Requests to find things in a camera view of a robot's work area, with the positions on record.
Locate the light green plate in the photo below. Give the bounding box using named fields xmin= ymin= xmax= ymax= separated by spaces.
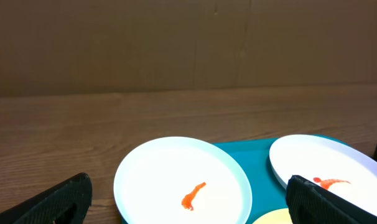
xmin=253 ymin=208 xmax=292 ymax=224

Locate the teal plastic tray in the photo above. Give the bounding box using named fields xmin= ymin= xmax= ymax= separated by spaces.
xmin=121 ymin=134 xmax=351 ymax=224

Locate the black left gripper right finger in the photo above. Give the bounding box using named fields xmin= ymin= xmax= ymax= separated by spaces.
xmin=286 ymin=175 xmax=377 ymax=224

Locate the white plate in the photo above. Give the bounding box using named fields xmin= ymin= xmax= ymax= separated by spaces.
xmin=113 ymin=136 xmax=253 ymax=223
xmin=269 ymin=134 xmax=377 ymax=216

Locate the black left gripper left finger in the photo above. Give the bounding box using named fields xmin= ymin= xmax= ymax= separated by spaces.
xmin=0 ymin=172 xmax=93 ymax=224

